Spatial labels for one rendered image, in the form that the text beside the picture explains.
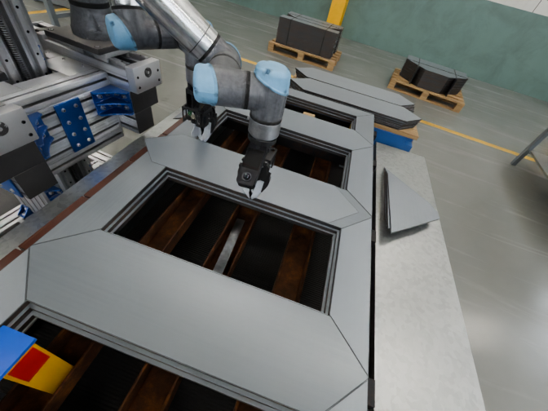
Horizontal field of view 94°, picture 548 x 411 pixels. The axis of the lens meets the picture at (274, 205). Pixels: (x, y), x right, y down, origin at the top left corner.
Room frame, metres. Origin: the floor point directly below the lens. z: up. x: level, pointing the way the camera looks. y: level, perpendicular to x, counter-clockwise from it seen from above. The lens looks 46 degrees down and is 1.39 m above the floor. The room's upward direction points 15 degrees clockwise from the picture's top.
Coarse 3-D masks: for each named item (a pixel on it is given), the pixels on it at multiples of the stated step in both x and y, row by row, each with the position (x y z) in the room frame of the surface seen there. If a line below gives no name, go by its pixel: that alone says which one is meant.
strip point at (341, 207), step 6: (336, 192) 0.66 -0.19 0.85; (336, 198) 0.63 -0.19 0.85; (342, 198) 0.64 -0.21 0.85; (336, 204) 0.60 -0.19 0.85; (342, 204) 0.61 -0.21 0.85; (348, 204) 0.62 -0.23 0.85; (330, 210) 0.57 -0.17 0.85; (336, 210) 0.57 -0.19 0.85; (342, 210) 0.58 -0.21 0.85; (348, 210) 0.59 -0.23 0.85; (354, 210) 0.59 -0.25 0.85; (330, 216) 0.54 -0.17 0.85; (336, 216) 0.55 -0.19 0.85; (342, 216) 0.56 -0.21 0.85; (330, 222) 0.52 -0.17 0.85
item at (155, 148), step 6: (162, 138) 0.70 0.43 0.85; (168, 138) 0.71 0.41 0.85; (174, 138) 0.71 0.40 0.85; (150, 144) 0.65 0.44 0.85; (156, 144) 0.65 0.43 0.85; (162, 144) 0.66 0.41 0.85; (168, 144) 0.67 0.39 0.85; (150, 150) 0.62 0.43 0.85; (156, 150) 0.63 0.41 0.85; (162, 150) 0.63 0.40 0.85; (150, 156) 0.59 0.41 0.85; (156, 156) 0.60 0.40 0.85
